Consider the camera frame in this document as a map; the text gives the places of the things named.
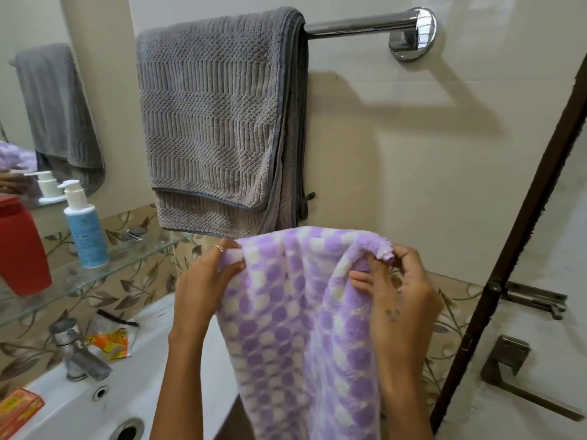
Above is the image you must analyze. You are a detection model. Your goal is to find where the person's left hand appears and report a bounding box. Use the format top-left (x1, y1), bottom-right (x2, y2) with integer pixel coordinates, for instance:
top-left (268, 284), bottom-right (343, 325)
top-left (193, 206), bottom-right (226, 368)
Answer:
top-left (172, 238), bottom-right (246, 336)

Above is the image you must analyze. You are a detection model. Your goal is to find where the person's right hand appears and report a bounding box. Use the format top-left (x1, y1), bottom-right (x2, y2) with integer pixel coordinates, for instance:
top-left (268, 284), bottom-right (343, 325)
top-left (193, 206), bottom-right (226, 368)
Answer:
top-left (349, 245), bottom-right (444, 377)

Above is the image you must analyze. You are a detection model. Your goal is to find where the white wash basin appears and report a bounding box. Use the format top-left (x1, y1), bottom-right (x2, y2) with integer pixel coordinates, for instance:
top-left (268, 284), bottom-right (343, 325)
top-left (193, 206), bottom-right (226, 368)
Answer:
top-left (9, 290), bottom-right (239, 440)

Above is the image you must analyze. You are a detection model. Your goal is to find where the purple dotted towel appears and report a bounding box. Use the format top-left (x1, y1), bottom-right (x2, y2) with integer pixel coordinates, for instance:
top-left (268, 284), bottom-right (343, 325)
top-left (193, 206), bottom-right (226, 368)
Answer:
top-left (215, 226), bottom-right (395, 440)

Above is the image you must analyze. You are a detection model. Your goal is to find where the orange clear plastic packet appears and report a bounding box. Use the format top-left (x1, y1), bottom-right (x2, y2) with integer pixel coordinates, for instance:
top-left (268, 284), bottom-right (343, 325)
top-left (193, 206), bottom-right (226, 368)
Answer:
top-left (84, 309), bottom-right (140, 361)

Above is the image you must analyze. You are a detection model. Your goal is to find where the blue white pump bottle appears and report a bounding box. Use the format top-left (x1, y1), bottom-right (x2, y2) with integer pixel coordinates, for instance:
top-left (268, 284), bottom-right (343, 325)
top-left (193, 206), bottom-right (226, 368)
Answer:
top-left (57, 179), bottom-right (110, 270)

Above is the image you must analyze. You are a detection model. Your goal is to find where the red shampoo bottle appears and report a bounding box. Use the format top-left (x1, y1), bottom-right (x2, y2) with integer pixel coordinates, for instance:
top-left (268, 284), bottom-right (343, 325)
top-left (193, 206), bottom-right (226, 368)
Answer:
top-left (0, 195), bottom-right (53, 298)

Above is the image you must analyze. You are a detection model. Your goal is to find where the grey ribbed towel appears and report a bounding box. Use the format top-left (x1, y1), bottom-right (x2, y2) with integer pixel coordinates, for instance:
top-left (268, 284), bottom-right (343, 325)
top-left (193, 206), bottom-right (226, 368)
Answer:
top-left (135, 6), bottom-right (317, 239)

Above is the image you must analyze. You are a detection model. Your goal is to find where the orange soap box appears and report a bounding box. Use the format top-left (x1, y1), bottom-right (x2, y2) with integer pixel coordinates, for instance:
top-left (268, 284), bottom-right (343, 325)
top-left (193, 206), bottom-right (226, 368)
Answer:
top-left (0, 388), bottom-right (45, 440)

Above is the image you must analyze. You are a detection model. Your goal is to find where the person's left forearm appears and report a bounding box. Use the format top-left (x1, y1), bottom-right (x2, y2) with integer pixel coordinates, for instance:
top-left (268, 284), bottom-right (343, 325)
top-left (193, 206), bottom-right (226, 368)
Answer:
top-left (149, 329), bottom-right (216, 440)

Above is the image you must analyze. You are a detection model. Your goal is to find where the chrome basin tap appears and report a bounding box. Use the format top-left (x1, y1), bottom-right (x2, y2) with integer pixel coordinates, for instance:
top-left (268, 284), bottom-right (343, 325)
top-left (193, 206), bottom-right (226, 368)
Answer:
top-left (49, 318), bottom-right (113, 383)

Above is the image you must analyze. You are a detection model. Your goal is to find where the metal sink drain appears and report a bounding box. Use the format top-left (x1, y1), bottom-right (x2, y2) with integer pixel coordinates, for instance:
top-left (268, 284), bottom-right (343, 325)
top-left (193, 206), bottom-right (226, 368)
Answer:
top-left (109, 416), bottom-right (146, 440)

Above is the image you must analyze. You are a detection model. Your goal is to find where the white door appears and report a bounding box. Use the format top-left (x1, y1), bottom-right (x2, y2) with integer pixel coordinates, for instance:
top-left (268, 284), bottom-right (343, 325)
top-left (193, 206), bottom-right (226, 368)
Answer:
top-left (438, 119), bottom-right (587, 440)

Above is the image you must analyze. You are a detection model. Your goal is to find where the chrome towel bar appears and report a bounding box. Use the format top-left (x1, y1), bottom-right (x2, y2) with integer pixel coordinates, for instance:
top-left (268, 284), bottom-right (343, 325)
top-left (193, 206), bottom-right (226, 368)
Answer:
top-left (302, 7), bottom-right (437, 62)

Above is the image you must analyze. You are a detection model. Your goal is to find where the glass wall shelf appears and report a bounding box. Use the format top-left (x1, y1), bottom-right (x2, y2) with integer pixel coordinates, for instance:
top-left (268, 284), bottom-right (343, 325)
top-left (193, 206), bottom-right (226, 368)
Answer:
top-left (0, 231), bottom-right (193, 328)

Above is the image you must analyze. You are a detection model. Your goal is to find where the metal door handle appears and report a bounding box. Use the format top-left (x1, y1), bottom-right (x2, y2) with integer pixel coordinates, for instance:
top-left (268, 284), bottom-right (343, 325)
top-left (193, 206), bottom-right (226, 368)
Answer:
top-left (480, 335), bottom-right (586, 422)

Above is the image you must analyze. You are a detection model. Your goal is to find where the rounded wall mirror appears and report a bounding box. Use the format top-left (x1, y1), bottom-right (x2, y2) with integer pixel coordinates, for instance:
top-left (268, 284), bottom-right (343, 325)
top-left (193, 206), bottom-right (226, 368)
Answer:
top-left (0, 0), bottom-right (107, 211)

